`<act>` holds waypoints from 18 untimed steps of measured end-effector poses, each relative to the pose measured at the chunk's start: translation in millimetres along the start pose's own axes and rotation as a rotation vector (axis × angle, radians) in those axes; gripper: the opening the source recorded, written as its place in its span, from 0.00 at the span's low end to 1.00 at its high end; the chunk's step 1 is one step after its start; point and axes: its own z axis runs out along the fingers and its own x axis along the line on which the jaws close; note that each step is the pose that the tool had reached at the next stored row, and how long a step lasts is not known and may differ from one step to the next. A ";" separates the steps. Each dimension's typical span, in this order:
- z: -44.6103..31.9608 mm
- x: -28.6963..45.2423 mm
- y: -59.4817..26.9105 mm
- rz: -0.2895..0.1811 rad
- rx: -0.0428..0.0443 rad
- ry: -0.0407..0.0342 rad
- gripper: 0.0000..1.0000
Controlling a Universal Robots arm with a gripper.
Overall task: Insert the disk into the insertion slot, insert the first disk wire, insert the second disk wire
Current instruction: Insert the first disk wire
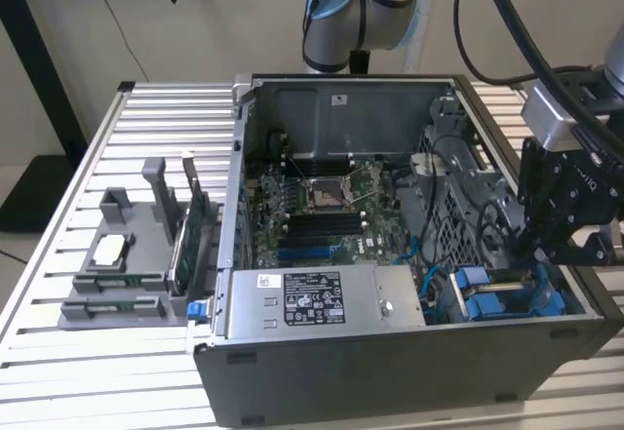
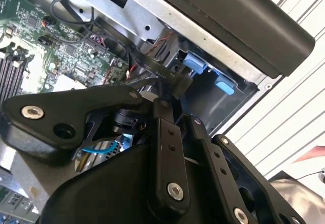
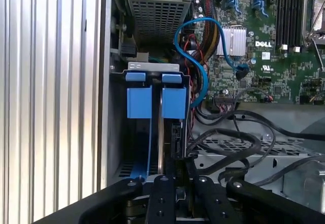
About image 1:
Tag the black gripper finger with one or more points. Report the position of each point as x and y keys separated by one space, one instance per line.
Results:
x=582 y=249
x=532 y=191

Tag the hard disk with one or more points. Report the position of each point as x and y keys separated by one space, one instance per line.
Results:
x=480 y=305

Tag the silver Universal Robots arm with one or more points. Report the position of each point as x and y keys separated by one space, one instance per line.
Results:
x=341 y=35

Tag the disk bay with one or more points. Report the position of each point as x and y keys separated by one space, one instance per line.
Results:
x=546 y=293

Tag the black RAM slot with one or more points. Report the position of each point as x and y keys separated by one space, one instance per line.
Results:
x=322 y=216
x=322 y=232
x=322 y=221
x=322 y=226

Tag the black expansion slot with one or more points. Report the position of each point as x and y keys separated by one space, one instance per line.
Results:
x=307 y=243

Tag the blue expansion slot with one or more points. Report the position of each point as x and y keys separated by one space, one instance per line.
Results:
x=309 y=254

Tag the grey metal drive cage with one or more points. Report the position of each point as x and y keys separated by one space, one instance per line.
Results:
x=453 y=215

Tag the green motherboard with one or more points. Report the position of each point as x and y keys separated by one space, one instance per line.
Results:
x=380 y=225

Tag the CPU socket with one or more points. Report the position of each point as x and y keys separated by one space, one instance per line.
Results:
x=325 y=194

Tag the silver power supply with label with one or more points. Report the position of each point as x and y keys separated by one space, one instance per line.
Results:
x=351 y=303

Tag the black open PC case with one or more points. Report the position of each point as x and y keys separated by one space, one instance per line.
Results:
x=390 y=381

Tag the blue plastic latch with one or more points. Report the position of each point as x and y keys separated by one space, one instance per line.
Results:
x=194 y=312

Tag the grey parts rack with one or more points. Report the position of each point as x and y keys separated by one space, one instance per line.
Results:
x=141 y=235

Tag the silver CPU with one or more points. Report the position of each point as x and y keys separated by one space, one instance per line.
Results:
x=111 y=250

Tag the black floor box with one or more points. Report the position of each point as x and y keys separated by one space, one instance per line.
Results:
x=34 y=191

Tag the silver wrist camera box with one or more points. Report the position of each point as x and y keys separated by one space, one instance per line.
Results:
x=548 y=115

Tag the graphics card with metal bracket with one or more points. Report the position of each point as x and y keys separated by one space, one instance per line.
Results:
x=197 y=235

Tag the black upright post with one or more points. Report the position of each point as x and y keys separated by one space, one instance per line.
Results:
x=29 y=35

